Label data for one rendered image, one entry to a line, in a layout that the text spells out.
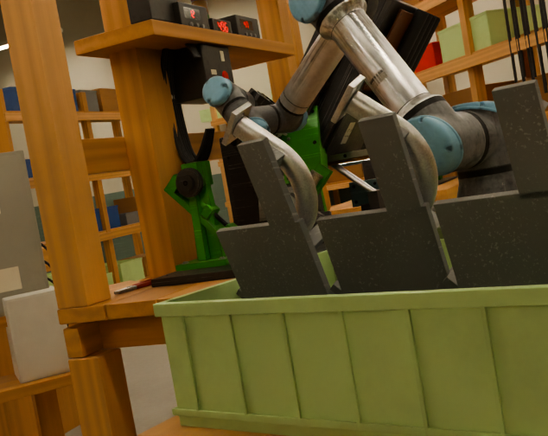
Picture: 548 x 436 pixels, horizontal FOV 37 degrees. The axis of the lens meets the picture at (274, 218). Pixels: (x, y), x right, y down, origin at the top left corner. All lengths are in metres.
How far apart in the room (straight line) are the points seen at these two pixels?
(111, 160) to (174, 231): 0.25
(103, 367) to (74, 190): 0.41
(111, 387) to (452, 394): 1.22
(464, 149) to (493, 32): 3.79
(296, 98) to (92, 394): 0.85
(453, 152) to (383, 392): 0.73
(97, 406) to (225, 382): 0.94
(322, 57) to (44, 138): 0.67
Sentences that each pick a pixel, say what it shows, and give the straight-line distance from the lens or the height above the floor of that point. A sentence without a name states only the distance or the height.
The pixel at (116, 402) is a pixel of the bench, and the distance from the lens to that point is 1.98.
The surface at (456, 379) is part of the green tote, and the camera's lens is 0.86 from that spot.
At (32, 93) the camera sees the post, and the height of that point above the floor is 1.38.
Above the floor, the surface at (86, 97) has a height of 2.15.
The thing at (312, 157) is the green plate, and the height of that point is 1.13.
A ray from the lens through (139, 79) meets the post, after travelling 2.24.
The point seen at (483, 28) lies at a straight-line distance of 5.38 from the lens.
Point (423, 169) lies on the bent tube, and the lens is 0.99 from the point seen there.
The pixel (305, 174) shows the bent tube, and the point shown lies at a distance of 1.07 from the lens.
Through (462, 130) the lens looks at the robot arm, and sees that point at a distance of 1.58.
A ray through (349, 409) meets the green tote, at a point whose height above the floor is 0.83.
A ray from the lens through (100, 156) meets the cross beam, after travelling 2.17.
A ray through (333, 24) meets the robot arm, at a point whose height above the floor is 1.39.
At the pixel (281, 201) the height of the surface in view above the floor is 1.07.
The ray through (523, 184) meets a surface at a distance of 0.91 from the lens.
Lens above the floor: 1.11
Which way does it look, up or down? 3 degrees down
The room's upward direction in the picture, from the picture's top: 10 degrees counter-clockwise
